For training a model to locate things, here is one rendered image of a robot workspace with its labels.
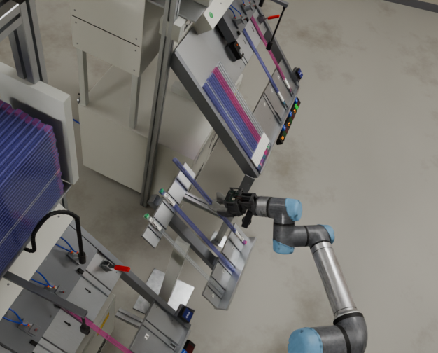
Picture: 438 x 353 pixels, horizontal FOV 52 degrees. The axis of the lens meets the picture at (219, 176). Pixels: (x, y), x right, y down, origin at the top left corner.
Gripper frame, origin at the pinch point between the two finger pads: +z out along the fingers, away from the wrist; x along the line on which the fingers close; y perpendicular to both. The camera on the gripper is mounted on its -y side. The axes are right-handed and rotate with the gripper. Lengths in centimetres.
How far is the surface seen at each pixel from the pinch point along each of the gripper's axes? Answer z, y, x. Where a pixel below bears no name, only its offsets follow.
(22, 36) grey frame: -14, 96, 39
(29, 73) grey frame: -9, 89, 38
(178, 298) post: 48, -80, 7
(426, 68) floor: -49, -140, -278
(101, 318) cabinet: 35, -16, 48
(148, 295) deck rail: 9.2, -2.1, 39.9
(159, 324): 7.0, -12.5, 45.3
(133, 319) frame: 45, -47, 35
